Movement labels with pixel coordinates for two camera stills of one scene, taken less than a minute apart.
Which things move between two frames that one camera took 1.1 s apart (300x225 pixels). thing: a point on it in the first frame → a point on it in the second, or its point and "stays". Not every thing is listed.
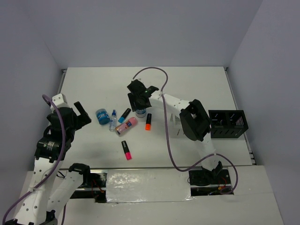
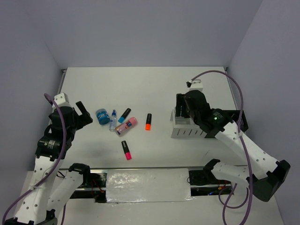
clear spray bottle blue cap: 113,122 stays
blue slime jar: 102,116 stays
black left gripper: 83,118 stays
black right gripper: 134,104 → 180,101
